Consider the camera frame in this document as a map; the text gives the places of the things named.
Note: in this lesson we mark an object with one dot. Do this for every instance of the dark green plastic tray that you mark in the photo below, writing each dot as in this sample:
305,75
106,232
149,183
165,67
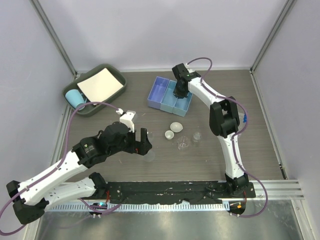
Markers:
90,110

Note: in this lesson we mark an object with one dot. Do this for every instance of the blue tiered organizer box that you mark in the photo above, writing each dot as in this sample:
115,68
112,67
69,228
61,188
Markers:
162,97

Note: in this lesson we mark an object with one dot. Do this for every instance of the large white ceramic bowl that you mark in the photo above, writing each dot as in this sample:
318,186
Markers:
176,127

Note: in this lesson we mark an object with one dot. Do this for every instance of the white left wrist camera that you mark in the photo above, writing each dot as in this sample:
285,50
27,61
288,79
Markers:
128,118

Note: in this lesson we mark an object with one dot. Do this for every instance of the light blue mug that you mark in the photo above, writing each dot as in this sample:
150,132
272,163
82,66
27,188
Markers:
75,98

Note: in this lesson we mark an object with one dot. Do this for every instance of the small white ceramic bowl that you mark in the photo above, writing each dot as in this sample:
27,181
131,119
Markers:
169,135

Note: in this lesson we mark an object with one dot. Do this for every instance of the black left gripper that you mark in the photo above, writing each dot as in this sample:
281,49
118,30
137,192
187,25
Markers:
143,146

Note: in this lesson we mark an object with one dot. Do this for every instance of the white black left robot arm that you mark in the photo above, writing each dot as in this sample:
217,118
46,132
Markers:
33,197

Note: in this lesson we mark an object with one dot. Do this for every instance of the aluminium rail profile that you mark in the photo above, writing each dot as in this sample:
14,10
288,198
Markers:
285,189

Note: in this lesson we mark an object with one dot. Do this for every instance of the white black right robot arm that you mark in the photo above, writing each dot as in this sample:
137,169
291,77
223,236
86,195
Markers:
223,122

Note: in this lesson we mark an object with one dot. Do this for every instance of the small clear glass bottle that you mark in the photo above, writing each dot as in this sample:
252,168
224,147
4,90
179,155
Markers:
196,138

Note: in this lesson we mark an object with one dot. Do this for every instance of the clear glass beaker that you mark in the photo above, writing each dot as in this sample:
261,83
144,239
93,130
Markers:
183,143

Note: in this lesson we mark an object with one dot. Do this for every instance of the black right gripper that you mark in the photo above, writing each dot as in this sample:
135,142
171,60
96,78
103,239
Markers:
180,95

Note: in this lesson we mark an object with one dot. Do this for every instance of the clear glass watch dish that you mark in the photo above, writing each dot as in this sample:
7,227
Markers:
150,135

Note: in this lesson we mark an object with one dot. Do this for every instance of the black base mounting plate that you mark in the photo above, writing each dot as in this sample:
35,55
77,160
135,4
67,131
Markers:
172,192

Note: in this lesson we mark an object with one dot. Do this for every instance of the white square plate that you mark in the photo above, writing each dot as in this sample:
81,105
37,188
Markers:
100,86

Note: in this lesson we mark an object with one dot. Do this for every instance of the clear test tube rack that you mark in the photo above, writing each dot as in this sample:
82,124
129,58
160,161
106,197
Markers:
242,125

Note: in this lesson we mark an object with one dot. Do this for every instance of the white slotted cable duct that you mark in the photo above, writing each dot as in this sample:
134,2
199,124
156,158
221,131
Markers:
184,206

